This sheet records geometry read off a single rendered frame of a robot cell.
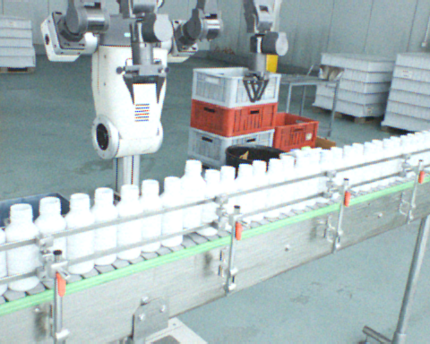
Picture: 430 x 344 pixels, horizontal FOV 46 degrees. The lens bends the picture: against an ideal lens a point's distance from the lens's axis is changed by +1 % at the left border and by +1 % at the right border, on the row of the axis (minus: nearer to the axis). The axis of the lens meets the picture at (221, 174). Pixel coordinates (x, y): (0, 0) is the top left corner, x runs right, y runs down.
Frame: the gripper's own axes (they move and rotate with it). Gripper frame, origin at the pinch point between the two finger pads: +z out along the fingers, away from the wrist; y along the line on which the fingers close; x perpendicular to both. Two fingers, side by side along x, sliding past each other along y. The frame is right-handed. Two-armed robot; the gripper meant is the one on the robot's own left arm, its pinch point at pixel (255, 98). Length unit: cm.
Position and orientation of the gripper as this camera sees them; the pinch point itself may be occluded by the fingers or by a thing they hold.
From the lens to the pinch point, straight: 168.4
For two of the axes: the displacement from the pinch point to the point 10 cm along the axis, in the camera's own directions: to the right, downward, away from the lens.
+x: -9.5, -1.2, 3.0
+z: -0.4, 9.7, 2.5
